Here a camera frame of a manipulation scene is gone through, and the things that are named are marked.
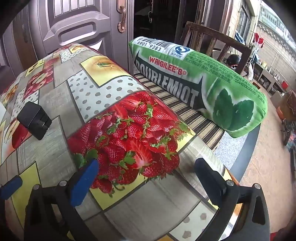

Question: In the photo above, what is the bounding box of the striped seat cushion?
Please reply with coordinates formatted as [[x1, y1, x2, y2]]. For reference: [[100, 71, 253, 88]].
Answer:
[[134, 73, 224, 150]]

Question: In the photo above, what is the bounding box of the wooden chair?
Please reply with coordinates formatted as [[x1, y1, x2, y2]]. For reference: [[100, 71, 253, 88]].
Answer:
[[179, 21, 251, 74]]

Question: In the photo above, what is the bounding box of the green Doublemint pillow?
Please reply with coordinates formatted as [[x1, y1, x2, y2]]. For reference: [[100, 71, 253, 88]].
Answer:
[[128, 37, 268, 138]]

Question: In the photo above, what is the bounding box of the copper door handle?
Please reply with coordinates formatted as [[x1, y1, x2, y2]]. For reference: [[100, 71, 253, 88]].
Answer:
[[117, 0, 127, 33]]

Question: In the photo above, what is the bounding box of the black 65W charger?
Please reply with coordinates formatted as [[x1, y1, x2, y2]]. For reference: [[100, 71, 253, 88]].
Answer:
[[17, 101, 52, 140]]

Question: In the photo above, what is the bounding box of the purple metal door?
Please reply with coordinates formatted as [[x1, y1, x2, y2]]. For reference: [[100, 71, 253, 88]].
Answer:
[[1, 1, 134, 75]]

